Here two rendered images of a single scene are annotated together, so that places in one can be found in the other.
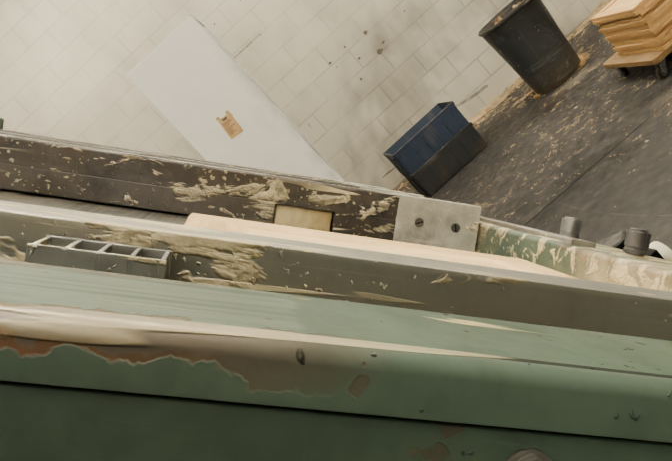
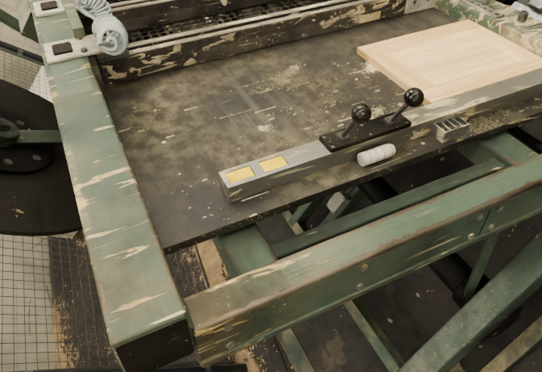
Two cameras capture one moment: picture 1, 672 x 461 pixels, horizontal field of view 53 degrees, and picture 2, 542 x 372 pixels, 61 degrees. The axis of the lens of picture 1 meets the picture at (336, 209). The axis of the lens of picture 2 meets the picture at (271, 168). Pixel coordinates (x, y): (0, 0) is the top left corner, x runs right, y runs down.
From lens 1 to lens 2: 0.95 m
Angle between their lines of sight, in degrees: 41
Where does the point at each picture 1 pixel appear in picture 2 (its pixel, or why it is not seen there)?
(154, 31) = not seen: outside the picture
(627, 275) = (527, 43)
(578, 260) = (503, 30)
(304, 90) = not seen: outside the picture
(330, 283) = (488, 106)
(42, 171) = (269, 36)
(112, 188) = (297, 33)
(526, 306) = (528, 92)
